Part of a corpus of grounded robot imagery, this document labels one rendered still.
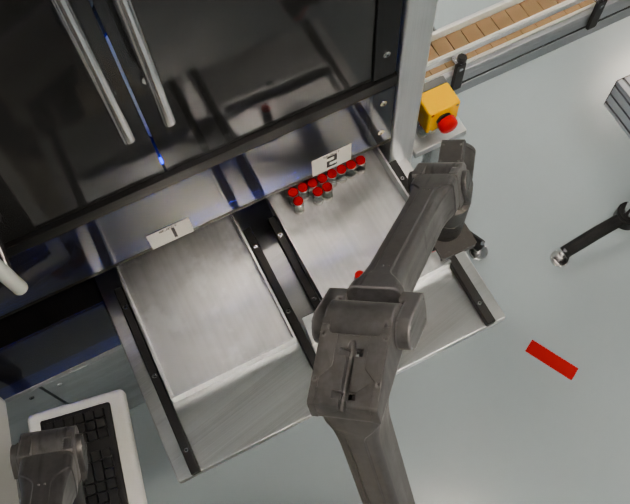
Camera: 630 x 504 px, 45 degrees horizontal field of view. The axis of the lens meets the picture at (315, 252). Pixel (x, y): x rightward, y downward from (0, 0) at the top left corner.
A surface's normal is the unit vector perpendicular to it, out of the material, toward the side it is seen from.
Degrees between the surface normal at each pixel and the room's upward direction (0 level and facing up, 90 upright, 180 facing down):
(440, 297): 0
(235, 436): 0
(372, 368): 18
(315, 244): 0
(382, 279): 40
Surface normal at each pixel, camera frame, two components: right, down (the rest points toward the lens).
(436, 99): -0.04, -0.38
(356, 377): -0.33, -0.43
